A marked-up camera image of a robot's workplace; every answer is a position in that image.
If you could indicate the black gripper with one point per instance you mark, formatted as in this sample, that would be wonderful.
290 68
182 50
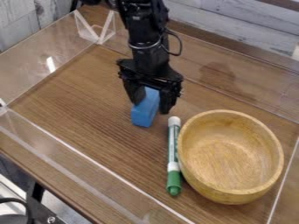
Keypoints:
149 70

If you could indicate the blue foam block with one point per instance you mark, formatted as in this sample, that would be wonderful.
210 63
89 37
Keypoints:
145 111

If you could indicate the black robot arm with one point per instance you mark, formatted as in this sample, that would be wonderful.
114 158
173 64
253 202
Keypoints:
153 43

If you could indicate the brown wooden bowl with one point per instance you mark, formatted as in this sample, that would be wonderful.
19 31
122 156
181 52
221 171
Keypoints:
231 156

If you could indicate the green white marker pen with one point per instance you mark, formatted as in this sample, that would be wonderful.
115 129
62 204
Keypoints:
174 173

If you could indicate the black table leg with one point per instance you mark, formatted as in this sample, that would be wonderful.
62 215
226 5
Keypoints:
38 191

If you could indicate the black metal bracket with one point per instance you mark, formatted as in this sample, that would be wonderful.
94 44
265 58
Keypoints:
42 214

